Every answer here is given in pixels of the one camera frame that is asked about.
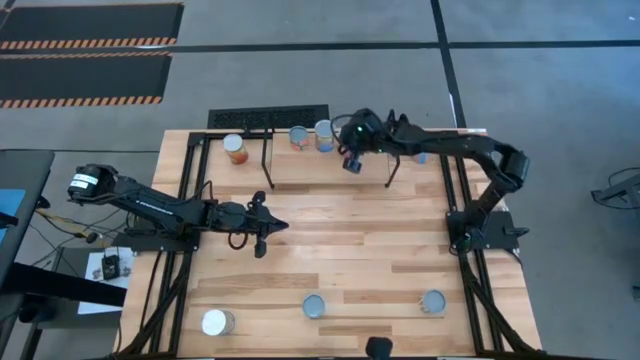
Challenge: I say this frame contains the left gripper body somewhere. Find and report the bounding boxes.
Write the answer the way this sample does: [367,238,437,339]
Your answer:
[222,190,269,260]

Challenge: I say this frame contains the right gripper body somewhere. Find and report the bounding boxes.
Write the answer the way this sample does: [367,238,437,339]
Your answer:
[340,107,389,175]

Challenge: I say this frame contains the orange label tall can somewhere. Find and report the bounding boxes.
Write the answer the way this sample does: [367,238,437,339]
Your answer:
[222,133,250,166]

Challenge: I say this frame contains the green polka dot can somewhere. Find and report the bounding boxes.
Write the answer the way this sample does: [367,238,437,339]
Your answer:
[301,293,327,320]

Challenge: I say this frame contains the large white lid can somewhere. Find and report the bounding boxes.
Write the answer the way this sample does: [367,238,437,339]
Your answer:
[200,308,237,337]

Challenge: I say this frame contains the grey lid patterned can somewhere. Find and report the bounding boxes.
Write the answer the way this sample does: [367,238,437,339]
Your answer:
[419,288,448,316]

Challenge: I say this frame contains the wooden shelf black legs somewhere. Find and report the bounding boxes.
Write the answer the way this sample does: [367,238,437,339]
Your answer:
[260,109,411,191]

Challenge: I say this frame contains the black floor vent grate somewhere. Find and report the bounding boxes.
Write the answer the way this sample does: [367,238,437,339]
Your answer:
[207,103,330,130]

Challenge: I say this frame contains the black floor tape line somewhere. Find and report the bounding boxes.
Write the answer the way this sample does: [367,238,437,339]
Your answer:
[169,39,640,52]
[430,0,467,129]

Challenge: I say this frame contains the small black device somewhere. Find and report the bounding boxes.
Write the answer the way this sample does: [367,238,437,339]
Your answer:
[102,254,121,280]

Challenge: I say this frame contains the white paper sheet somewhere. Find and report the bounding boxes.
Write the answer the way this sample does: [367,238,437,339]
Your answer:
[77,248,135,316]

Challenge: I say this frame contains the person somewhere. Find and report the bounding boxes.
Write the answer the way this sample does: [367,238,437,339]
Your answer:
[366,336,395,360]

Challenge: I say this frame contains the black metal beam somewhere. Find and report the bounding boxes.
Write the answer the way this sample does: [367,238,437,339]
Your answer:
[0,263,127,307]

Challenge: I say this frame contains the black side desk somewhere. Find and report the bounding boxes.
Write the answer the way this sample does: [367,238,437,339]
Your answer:
[0,148,56,289]

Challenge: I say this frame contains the black hazard-striped floor mat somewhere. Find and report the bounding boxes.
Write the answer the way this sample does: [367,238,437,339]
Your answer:
[0,2,185,51]
[0,51,174,110]

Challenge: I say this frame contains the blue panel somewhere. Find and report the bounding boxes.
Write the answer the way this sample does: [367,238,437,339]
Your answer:
[0,188,27,246]

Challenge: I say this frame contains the black stand leg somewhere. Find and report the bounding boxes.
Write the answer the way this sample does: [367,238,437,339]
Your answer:
[591,167,640,211]

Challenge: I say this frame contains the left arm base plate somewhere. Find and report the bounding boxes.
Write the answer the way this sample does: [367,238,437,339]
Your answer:
[124,227,202,253]

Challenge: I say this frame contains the black aluminium table frame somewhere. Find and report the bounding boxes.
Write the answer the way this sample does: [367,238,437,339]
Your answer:
[113,129,546,360]

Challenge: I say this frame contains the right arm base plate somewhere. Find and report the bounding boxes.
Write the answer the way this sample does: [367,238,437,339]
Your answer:
[446,209,530,252]

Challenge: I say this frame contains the yellow cable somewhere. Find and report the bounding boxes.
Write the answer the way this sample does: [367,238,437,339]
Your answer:
[34,208,94,237]

